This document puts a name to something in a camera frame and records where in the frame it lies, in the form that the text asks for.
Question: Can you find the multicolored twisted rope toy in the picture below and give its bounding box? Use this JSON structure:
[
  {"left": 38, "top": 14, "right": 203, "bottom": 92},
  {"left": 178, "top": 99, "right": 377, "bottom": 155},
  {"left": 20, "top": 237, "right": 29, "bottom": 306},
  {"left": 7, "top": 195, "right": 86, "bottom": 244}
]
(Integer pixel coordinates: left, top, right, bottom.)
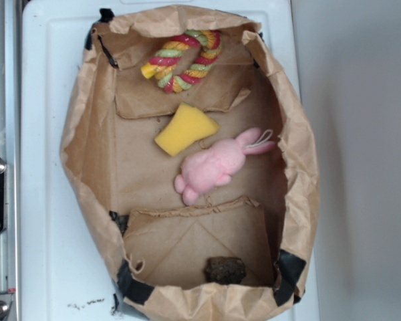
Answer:
[{"left": 140, "top": 29, "right": 222, "bottom": 93}]

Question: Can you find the pink plush bunny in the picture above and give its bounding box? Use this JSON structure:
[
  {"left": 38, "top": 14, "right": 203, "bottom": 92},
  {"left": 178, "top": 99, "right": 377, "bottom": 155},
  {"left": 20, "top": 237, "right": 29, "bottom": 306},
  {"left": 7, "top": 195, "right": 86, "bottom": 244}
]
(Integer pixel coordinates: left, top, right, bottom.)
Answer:
[{"left": 174, "top": 127, "right": 276, "bottom": 206}]

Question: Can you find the yellow sponge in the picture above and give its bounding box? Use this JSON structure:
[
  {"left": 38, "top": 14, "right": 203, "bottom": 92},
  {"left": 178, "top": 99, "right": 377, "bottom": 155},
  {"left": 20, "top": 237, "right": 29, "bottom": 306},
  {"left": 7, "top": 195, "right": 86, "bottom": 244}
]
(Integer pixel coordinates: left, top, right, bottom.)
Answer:
[{"left": 154, "top": 102, "right": 220, "bottom": 156}]

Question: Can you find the brown paper bag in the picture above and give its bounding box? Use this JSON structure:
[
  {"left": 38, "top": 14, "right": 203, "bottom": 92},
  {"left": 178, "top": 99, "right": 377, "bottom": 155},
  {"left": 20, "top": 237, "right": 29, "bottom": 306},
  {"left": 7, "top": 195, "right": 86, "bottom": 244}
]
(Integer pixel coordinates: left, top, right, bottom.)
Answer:
[{"left": 60, "top": 5, "right": 319, "bottom": 320}]

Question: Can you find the dark brown rock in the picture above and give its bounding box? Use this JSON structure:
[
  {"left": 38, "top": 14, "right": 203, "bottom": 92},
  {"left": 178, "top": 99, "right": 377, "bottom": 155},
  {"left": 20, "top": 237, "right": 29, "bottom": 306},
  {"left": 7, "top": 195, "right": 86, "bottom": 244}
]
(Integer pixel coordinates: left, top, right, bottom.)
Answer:
[{"left": 205, "top": 256, "right": 247, "bottom": 285}]

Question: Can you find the white plastic tray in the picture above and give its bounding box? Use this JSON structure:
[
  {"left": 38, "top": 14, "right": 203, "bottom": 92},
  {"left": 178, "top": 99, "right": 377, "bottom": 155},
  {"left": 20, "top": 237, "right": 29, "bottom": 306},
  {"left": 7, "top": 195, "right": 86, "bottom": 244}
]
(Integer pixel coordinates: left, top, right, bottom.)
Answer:
[{"left": 21, "top": 1, "right": 318, "bottom": 320}]

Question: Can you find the aluminium frame rail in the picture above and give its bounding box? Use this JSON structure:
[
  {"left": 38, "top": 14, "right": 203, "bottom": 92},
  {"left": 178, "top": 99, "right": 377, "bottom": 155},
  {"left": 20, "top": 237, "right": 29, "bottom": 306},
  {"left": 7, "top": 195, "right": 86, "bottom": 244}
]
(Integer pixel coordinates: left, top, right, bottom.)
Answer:
[{"left": 0, "top": 1, "right": 23, "bottom": 320}]

